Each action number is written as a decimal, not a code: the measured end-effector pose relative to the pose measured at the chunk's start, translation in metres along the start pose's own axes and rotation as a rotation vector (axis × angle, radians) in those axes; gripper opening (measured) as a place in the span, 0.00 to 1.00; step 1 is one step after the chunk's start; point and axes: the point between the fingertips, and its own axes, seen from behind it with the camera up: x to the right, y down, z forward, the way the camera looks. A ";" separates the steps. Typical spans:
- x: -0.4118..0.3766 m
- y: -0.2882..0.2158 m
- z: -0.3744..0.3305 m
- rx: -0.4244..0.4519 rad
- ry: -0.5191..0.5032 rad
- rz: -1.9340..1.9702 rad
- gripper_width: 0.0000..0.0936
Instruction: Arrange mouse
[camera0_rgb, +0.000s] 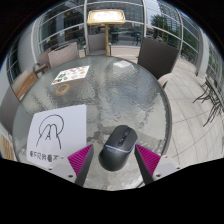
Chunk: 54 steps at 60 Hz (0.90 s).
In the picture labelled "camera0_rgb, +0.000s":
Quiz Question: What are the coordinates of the dark metal outdoor furniture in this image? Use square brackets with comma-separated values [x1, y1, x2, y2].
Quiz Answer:
[192, 75, 224, 128]

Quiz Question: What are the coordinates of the brown tape roll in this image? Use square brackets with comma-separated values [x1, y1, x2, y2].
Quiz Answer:
[55, 83, 72, 97]

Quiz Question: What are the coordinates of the white mouse pad with drawing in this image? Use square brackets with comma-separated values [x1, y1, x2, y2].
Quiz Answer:
[26, 104, 88, 168]

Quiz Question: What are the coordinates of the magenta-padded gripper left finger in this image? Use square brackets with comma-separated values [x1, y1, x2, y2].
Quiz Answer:
[46, 143, 95, 188]

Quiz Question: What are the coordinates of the black computer mouse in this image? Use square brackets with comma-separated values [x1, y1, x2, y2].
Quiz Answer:
[98, 124, 139, 172]

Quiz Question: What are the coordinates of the dark brown wicker chair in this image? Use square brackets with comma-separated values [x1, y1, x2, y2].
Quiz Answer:
[137, 36, 181, 88]

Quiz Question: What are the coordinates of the gold framed menu stand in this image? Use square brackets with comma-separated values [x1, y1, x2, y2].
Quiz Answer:
[87, 9, 127, 57]

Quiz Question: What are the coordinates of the wooden slat bench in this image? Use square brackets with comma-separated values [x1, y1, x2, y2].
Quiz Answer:
[0, 133, 16, 162]
[11, 69, 38, 100]

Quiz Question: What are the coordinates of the grey wicker chair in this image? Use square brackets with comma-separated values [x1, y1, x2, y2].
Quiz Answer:
[32, 49, 51, 77]
[0, 85, 22, 135]
[84, 32, 112, 57]
[47, 42, 80, 69]

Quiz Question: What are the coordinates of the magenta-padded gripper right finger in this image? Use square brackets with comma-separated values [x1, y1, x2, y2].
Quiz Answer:
[133, 144, 181, 185]

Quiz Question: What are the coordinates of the laminated picture menu card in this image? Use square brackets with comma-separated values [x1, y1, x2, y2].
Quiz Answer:
[50, 65, 90, 86]

